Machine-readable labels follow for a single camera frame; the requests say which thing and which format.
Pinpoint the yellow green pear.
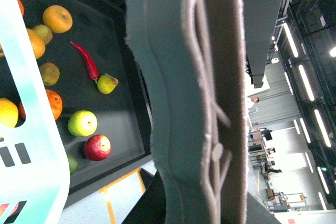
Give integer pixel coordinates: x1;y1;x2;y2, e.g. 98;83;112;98
97;73;119;94

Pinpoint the red chili pepper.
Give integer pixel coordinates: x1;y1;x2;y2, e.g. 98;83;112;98
70;41;99;82

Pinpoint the black fruit tray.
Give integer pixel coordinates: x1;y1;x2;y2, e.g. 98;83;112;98
21;0;151;201

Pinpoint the red apple with yellow spot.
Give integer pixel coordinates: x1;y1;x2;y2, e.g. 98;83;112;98
83;134;111;161

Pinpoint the teal plastic shopping basket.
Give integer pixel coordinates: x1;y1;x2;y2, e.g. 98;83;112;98
1;0;70;223

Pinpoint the yellow orange apple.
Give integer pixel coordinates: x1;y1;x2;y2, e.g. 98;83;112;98
26;28;46;59

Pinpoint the grey basket handle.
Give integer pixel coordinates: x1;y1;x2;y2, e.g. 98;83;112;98
125;0;247;223

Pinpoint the green apple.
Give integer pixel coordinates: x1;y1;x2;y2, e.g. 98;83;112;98
68;110;98;137

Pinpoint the yellow lemon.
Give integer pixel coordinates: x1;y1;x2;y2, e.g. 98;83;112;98
1;98;18;128

